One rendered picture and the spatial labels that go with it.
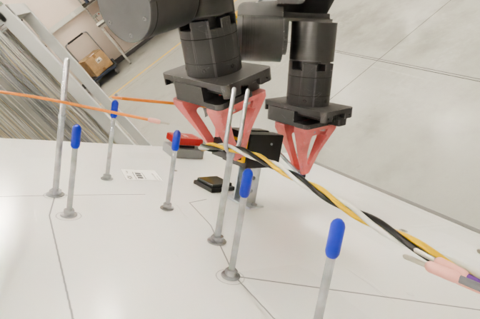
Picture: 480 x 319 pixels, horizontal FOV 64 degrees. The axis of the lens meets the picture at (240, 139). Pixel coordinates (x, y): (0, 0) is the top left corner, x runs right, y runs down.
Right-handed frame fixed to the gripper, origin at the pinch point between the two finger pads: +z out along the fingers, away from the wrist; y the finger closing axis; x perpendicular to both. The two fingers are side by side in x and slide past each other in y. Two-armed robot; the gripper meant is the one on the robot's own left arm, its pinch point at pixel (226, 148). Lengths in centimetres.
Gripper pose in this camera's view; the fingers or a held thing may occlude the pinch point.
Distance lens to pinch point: 43.8
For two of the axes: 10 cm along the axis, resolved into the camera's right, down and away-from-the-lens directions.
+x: 7.1, -3.9, 5.9
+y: 7.0, 2.3, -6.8
